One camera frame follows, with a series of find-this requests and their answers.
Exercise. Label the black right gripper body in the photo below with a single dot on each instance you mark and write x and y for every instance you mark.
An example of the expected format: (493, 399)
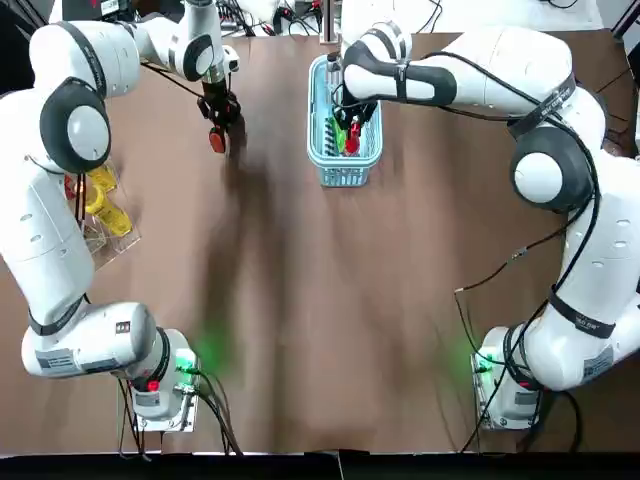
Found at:
(356, 105)

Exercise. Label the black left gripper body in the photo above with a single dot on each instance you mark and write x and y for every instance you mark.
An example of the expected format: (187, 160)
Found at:
(215, 92)

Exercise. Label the red cola bottle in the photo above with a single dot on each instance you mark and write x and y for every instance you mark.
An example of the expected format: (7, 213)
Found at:
(74, 187)
(353, 142)

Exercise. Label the orange black barcode scanner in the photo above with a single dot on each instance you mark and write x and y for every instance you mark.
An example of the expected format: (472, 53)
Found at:
(218, 142)

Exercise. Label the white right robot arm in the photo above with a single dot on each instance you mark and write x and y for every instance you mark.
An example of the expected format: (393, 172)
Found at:
(500, 65)

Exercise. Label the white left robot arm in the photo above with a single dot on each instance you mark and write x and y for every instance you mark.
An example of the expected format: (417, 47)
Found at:
(50, 240)

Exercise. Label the light blue plastic basket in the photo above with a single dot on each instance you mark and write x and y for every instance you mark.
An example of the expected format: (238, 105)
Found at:
(345, 172)

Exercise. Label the small yellow drink bottle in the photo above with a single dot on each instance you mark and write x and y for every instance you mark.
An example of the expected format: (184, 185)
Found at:
(100, 195)
(117, 222)

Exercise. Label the black computer box red logo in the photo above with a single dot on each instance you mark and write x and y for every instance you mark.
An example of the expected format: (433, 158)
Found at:
(85, 7)

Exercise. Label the clear acrylic shelf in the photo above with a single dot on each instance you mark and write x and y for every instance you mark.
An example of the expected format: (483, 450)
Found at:
(117, 250)

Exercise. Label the aluminium profile post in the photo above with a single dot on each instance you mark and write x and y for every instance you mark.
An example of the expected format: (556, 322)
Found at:
(331, 25)

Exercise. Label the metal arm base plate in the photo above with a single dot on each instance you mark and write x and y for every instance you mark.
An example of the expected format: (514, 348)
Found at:
(187, 412)
(482, 400)

